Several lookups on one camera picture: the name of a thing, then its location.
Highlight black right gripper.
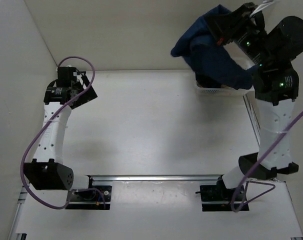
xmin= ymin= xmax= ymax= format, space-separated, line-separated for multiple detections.
xmin=201 ymin=2 xmax=272 ymax=66

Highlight dark blue denim trousers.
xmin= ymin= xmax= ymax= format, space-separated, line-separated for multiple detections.
xmin=170 ymin=4 xmax=257 ymax=90

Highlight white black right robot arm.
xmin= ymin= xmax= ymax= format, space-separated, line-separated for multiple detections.
xmin=205 ymin=2 xmax=303 ymax=200

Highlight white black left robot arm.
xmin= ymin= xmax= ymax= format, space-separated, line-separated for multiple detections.
xmin=23 ymin=67 xmax=97 ymax=200

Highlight white plastic perforated basket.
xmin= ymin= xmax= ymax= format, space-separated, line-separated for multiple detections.
xmin=195 ymin=56 xmax=256 ymax=98

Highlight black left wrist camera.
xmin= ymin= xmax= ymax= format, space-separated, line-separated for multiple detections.
xmin=56 ymin=66 xmax=78 ymax=88

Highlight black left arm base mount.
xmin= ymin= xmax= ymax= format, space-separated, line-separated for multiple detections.
xmin=65 ymin=176 xmax=113 ymax=211

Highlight aluminium table edge rail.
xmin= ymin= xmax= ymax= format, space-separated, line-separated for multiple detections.
xmin=89 ymin=174 xmax=220 ymax=184

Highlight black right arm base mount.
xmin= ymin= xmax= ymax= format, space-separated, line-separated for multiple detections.
xmin=195 ymin=176 xmax=235 ymax=212

